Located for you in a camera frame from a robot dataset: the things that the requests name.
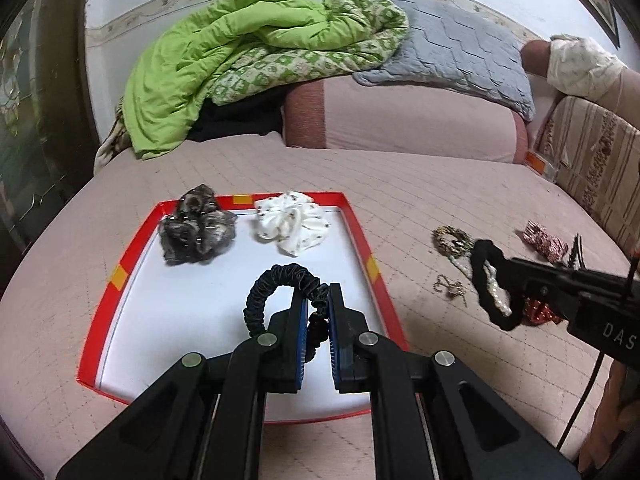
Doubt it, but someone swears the leopard print scrunchie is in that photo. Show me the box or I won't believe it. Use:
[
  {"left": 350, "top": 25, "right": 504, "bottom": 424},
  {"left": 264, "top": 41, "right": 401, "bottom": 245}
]
[{"left": 432, "top": 225, "right": 473, "bottom": 261}]

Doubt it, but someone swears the pink patterned scrunchie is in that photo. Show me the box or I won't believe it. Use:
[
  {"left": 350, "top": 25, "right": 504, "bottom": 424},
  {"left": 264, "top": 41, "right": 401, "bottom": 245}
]
[{"left": 515, "top": 220, "right": 568, "bottom": 266}]

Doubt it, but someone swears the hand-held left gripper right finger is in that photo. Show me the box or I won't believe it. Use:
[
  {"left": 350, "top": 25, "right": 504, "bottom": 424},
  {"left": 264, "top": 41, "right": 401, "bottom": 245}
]
[{"left": 327, "top": 282, "right": 581, "bottom": 480}]

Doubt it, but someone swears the white dotted scrunchie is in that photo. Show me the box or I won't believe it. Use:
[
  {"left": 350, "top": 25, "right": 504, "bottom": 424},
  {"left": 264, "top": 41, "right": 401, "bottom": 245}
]
[{"left": 252, "top": 190, "right": 332, "bottom": 257}]

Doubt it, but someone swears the pearl earring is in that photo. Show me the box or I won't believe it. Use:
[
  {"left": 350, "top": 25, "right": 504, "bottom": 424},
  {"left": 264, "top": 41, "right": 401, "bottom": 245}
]
[{"left": 432, "top": 274, "right": 468, "bottom": 308}]

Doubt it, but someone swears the dark patterned scrunchie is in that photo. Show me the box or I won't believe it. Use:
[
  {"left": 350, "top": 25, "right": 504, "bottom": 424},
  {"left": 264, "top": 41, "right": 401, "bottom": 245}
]
[{"left": 158, "top": 184, "right": 238, "bottom": 267}]

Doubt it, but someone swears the striped floral cushion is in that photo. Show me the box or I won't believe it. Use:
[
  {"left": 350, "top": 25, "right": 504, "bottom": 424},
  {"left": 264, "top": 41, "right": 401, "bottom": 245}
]
[{"left": 535, "top": 95, "right": 640, "bottom": 261}]

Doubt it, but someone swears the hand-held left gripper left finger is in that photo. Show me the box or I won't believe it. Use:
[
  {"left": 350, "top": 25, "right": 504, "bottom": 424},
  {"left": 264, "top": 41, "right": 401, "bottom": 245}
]
[{"left": 55, "top": 282, "right": 308, "bottom": 480}]

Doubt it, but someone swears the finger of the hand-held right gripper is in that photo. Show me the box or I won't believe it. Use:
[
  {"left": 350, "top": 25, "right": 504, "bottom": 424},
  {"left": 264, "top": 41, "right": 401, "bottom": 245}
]
[
  {"left": 520, "top": 280, "right": 584, "bottom": 322},
  {"left": 505, "top": 257, "right": 585, "bottom": 288}
]

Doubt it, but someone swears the large pearl bracelet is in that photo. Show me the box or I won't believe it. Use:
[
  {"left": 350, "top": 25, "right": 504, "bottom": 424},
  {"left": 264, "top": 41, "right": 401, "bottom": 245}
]
[{"left": 447, "top": 252, "right": 513, "bottom": 317}]

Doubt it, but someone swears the green quilt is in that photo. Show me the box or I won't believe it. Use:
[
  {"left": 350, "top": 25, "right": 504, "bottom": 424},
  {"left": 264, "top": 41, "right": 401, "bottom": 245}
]
[{"left": 122, "top": 0, "right": 411, "bottom": 161}]

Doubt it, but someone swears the black corded hair tie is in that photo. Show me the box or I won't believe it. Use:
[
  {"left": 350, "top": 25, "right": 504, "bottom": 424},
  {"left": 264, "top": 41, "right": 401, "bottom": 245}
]
[{"left": 243, "top": 265, "right": 331, "bottom": 363}]

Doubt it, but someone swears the wooden glass door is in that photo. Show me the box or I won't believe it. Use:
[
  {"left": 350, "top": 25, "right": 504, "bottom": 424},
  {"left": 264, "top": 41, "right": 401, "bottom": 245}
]
[{"left": 0, "top": 0, "right": 96, "bottom": 261}]

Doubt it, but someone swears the small orange box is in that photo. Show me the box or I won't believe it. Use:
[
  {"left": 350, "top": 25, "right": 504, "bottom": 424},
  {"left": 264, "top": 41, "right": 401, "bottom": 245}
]
[{"left": 525, "top": 152, "right": 558, "bottom": 181}]

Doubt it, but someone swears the leopard print cloth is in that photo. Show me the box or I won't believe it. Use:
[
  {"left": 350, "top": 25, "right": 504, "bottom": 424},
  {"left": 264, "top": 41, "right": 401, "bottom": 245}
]
[{"left": 95, "top": 105, "right": 133, "bottom": 171}]

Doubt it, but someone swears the black cloth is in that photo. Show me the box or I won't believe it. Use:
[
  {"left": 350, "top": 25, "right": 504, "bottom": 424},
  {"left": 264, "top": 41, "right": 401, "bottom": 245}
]
[{"left": 187, "top": 85, "right": 296, "bottom": 143}]

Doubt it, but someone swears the pink bolster cushion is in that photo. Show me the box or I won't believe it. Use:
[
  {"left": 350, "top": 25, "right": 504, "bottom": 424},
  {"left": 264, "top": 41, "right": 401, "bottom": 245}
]
[{"left": 282, "top": 77, "right": 528, "bottom": 163}]

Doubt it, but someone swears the black hair claw clip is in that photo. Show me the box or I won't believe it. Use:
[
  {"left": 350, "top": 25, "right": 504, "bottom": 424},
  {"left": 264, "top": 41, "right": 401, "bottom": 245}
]
[{"left": 565, "top": 232, "right": 588, "bottom": 271}]

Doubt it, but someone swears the black wavy hair tie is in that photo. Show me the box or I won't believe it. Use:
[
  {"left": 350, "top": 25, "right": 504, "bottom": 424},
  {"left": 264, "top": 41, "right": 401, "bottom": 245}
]
[{"left": 470, "top": 239, "right": 527, "bottom": 332}]

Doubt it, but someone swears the grey quilted pillow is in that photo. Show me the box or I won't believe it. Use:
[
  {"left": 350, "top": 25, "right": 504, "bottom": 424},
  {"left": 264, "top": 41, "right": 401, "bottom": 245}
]
[{"left": 352, "top": 0, "right": 536, "bottom": 121}]

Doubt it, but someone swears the white cloth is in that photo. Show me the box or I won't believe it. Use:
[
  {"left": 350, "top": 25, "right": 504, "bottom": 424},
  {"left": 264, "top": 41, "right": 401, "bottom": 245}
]
[{"left": 546, "top": 34, "right": 628, "bottom": 101}]

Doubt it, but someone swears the red-rimmed white tray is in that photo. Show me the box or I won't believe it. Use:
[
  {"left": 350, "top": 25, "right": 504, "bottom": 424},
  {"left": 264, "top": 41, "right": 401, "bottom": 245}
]
[{"left": 76, "top": 191, "right": 411, "bottom": 426}]

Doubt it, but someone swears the red dotted scrunchie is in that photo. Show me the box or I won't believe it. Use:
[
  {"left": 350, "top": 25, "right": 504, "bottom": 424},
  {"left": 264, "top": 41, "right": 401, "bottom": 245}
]
[{"left": 522, "top": 297, "right": 561, "bottom": 326}]

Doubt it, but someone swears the dark picture frame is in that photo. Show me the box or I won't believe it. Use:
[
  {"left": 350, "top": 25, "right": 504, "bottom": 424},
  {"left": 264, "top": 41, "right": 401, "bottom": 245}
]
[{"left": 540, "top": 0, "right": 621, "bottom": 48}]

